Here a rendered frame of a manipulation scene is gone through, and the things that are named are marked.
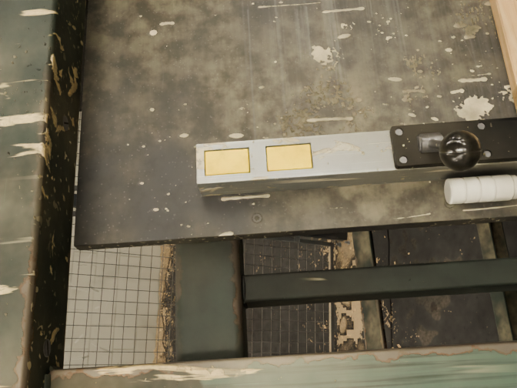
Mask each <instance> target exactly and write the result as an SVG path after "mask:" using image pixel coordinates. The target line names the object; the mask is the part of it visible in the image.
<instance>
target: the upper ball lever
mask: <svg viewBox="0 0 517 388"><path fill-rule="evenodd" d="M417 142H418V147H419V151H420V152H421V153H424V152H439V157H440V159H441V160H442V163H443V164H444V165H445V166H447V167H448V168H449V169H451V170H455V171H466V170H468V169H471V168H472V167H474V166H475V165H476V164H477V163H478V162H479V160H480V158H481V156H482V145H481V142H480V141H479V139H478V138H477V137H476V135H474V134H473V133H471V132H468V131H465V130H458V131H454V132H450V133H449V134H448V135H447V136H446V137H445V138H443V136H442V134H441V133H440V132H436V133H425V134H418V136H417Z"/></svg>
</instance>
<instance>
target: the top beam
mask: <svg viewBox="0 0 517 388"><path fill-rule="evenodd" d="M85 6H86V0H0V388H44V382H45V374H49V372H50V370H49V368H50V366H58V367H61V368H62V369H63V367H64V354H65V330H66V317H67V305H68V280H69V267H70V255H71V242H72V217H73V205H74V192H75V168H76V156H77V142H78V118H79V106H80V93H81V80H82V56H83V43H84V30H85Z"/></svg>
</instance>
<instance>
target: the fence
mask: <svg viewBox="0 0 517 388"><path fill-rule="evenodd" d="M389 132H390V130H386V131H375V132H355V133H344V134H333V135H312V136H302V137H291V138H280V139H259V140H248V141H237V142H217V143H206V144H197V145H196V179H197V186H198V189H199V191H200V193H201V195H202V196H220V195H231V194H242V193H254V192H275V191H286V190H298V189H319V188H331V187H342V186H363V185H375V184H386V183H397V182H418V181H429V180H441V179H449V178H462V177H471V176H474V177H476V176H493V175H504V174H509V175H517V161H513V162H492V163H480V164H476V165H475V166H474V167H472V168H471V169H468V170H466V171H455V170H451V169H449V168H448V167H447V166H437V167H426V168H414V169H396V168H395V163H394V159H393V153H392V144H391V139H390V133H389ZM307 144H309V145H310V148H311V157H312V169H293V170H282V171H271V172H268V166H267V155H266V148H267V147H276V146H296V145H307ZM233 149H248V151H249V158H250V172H249V173H238V174H227V175H216V176H206V175H205V152H211V151H222V150H233Z"/></svg>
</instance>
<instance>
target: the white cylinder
mask: <svg viewBox="0 0 517 388"><path fill-rule="evenodd" d="M444 193H445V200H446V202H447V203H448V204H450V205H451V204H462V203H474V202H496V201H507V200H511V199H517V176H516V175H509V174H504V175H493V176H476V177H474V176H471V177H462V178H449V179H447V180H446V181H445V185H444Z"/></svg>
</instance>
